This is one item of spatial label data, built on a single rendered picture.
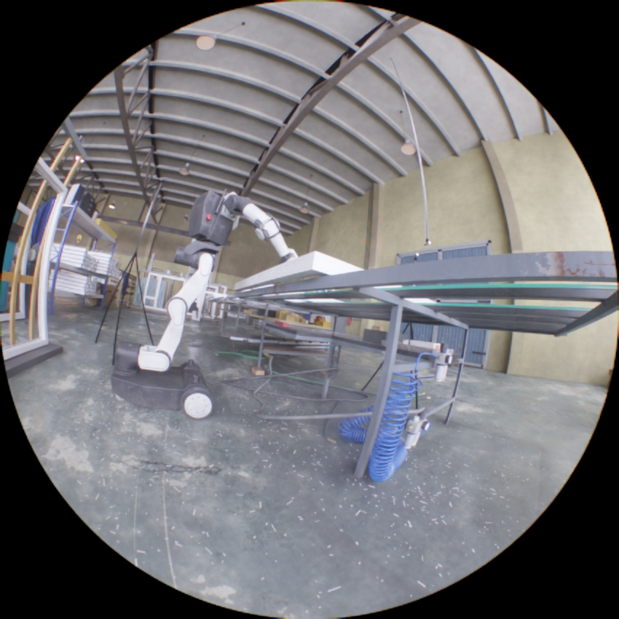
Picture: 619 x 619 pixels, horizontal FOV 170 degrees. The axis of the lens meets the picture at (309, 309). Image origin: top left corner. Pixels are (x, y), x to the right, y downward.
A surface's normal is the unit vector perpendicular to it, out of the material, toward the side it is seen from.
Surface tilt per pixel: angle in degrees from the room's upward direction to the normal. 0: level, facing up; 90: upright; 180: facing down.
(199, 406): 90
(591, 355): 90
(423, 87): 180
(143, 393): 90
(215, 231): 102
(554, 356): 90
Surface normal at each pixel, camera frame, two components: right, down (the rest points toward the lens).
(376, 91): -0.15, 0.99
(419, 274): -0.84, -0.16
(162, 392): 0.59, 0.05
